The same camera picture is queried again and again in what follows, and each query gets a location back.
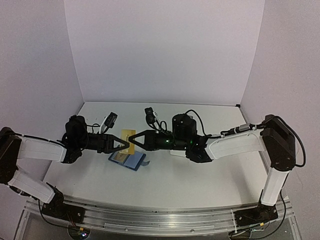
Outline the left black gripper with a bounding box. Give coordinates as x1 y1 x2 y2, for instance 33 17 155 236
75 133 129 154

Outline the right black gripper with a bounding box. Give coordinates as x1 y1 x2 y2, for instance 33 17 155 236
129 130 189 152

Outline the gold credit card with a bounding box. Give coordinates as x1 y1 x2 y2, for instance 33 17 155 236
113 152 128 164
120 129 136 155

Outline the blue card holder wallet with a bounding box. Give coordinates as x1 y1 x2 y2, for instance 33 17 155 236
108 151 150 172

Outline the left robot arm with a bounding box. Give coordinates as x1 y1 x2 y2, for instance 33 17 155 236
0 112 130 225

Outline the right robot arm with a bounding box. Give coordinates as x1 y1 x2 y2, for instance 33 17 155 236
128 112 297 227

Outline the white plastic tray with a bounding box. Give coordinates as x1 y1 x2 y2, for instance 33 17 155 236
169 150 186 158

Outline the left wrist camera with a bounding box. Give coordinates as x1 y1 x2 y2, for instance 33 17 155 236
98 112 118 134

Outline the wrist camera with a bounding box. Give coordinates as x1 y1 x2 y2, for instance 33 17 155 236
98 112 118 134
144 107 158 125

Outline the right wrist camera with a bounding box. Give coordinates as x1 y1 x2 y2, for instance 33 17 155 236
144 107 158 125

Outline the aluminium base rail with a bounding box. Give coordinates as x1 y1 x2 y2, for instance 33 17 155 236
14 195 301 240

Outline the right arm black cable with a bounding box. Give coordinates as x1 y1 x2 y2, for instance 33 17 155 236
272 115 307 168

